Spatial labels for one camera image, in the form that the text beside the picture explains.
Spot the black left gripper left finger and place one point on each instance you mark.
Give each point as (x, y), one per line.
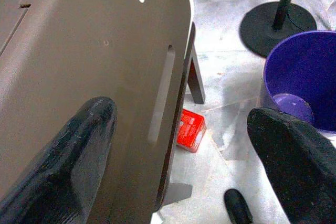
(57, 171)

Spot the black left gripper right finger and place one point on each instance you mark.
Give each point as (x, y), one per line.
(302, 171)

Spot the black robot foot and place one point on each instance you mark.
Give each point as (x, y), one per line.
(237, 207)

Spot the purple plastic bucket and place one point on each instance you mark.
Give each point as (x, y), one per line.
(304, 72)

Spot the small red box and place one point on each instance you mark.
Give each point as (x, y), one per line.
(190, 132)

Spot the black stand with round base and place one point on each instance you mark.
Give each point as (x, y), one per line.
(262, 30)

